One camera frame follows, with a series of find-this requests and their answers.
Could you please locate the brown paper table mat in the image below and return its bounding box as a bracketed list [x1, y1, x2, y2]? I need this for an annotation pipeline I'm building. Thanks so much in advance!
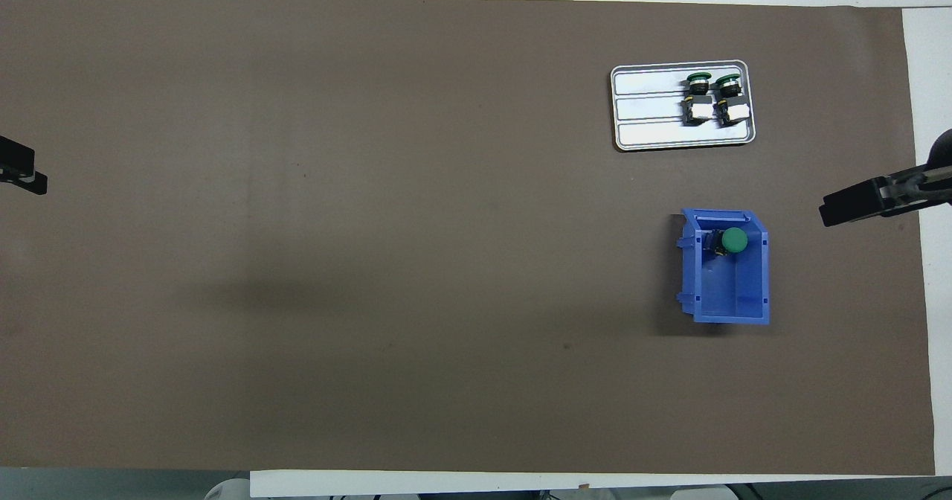
[0, 0, 936, 477]

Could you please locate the blue plastic storage bin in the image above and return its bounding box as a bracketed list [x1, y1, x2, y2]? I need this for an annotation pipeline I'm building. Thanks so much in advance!
[675, 208, 771, 326]

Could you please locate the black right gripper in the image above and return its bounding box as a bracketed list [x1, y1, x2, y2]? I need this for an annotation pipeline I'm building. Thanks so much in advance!
[818, 129, 952, 228]

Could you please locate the green push button switch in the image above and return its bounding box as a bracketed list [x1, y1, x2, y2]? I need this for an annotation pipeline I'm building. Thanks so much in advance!
[681, 71, 713, 126]
[712, 72, 750, 126]
[703, 227, 750, 257]

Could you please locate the silver metal tray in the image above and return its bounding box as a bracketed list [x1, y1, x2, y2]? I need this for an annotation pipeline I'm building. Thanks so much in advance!
[610, 60, 757, 152]

